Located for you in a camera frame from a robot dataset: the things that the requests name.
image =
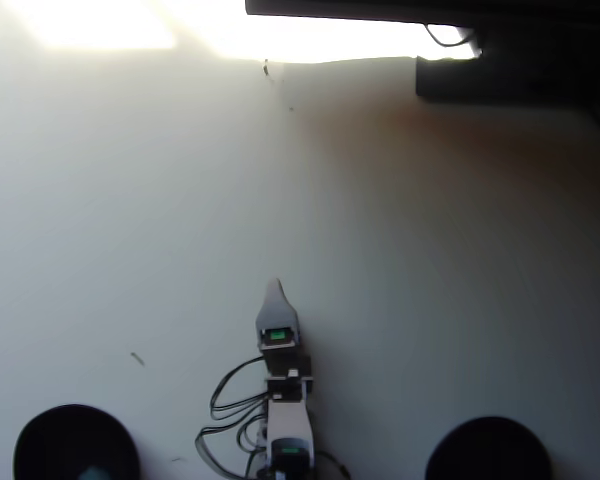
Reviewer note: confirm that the black box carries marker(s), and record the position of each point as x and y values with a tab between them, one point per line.
505	80

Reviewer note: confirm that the black round bowl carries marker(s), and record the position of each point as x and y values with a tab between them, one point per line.
75	440
487	450

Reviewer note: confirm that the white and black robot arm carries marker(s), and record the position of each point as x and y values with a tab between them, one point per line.
290	415

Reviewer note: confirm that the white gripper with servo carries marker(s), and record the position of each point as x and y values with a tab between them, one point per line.
285	360

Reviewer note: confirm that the black overhead bar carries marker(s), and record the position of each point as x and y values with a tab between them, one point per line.
380	9

